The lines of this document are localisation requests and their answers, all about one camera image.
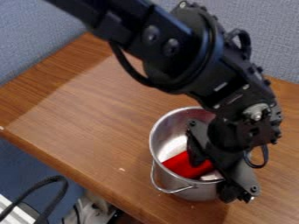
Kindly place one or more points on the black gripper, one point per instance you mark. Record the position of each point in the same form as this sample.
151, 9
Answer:
226, 141

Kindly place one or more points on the red rectangular block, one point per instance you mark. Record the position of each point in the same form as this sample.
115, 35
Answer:
179, 165

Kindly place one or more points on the silver metal pot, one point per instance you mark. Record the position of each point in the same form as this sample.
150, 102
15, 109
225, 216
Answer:
167, 141

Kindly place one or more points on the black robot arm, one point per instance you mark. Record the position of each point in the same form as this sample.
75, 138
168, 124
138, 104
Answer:
180, 52

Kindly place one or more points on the white bag under table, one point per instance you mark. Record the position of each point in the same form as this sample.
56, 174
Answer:
91, 210

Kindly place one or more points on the grey box lower left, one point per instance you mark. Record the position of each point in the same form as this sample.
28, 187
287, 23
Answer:
24, 214

